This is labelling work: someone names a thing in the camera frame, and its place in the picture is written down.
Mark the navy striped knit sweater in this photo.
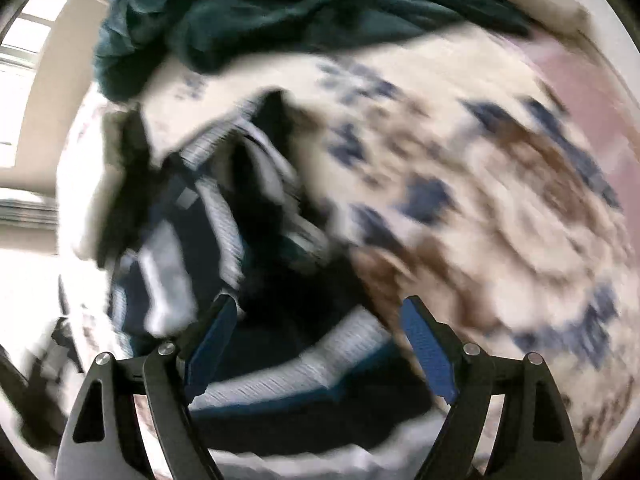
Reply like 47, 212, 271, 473
108, 91, 432, 457

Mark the floral bed quilt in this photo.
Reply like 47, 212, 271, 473
56, 25, 639, 479

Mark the white window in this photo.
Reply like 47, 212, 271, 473
0, 0, 68, 168

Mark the dark teal fleece blanket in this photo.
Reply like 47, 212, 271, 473
93, 0, 532, 102

